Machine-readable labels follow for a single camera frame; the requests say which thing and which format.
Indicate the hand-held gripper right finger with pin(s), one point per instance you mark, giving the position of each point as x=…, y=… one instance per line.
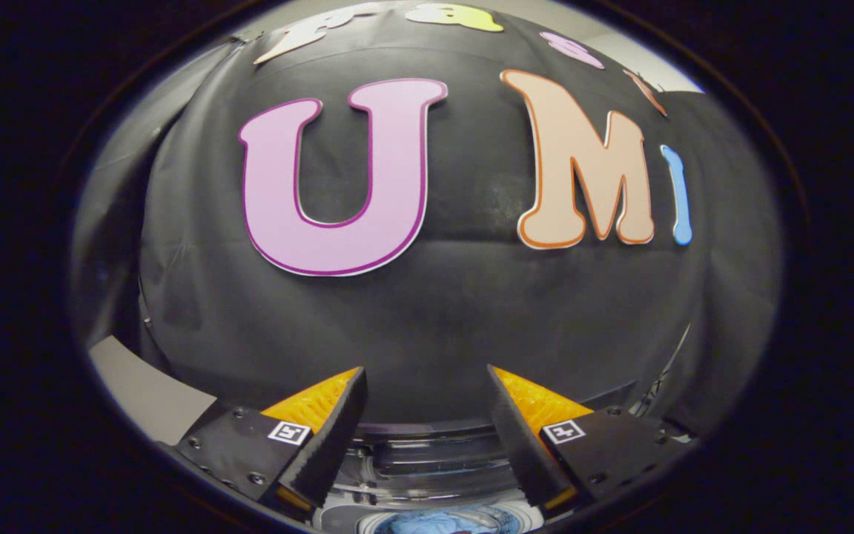
x=520, y=445

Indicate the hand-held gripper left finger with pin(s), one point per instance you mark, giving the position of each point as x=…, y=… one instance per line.
x=330, y=445

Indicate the light blue cloth garment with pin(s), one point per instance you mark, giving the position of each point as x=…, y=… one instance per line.
x=434, y=523

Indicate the black backdrop cloth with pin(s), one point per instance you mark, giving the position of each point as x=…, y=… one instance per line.
x=434, y=319

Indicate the thin metal stand pole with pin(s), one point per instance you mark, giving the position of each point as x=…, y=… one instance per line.
x=664, y=371

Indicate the grey and white cabinet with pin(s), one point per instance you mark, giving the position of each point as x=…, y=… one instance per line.
x=145, y=393

